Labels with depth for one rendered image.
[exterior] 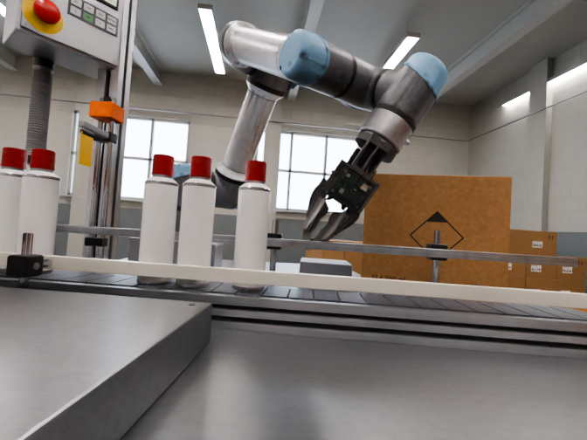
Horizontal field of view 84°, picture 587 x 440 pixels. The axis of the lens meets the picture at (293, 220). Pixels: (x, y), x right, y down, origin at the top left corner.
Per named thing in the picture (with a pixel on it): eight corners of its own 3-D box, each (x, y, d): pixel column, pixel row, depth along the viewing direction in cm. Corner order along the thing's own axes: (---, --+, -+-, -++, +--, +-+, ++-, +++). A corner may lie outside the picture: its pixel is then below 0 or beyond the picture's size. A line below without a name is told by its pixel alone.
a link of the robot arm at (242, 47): (208, 5, 80) (317, 11, 45) (247, 24, 87) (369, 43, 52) (197, 55, 85) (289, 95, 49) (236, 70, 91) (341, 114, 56)
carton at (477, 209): (359, 291, 74) (366, 173, 75) (361, 278, 97) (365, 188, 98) (507, 305, 67) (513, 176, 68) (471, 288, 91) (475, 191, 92)
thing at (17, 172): (-27, 271, 52) (-14, 144, 53) (3, 267, 57) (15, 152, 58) (4, 272, 52) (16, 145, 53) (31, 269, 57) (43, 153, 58)
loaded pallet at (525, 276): (486, 340, 330) (492, 227, 334) (438, 318, 412) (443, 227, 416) (588, 341, 348) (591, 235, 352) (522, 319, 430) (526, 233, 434)
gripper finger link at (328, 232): (304, 251, 52) (337, 203, 51) (305, 247, 58) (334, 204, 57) (321, 263, 52) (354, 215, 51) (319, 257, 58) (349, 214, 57)
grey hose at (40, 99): (17, 162, 63) (27, 56, 64) (33, 166, 67) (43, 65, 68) (35, 163, 63) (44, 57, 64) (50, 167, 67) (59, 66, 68)
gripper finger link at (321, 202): (288, 241, 52) (321, 193, 51) (290, 237, 58) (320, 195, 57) (304, 252, 52) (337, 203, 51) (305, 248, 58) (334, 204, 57)
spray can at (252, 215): (227, 290, 50) (237, 157, 51) (235, 284, 55) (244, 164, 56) (261, 292, 50) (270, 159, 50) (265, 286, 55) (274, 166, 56)
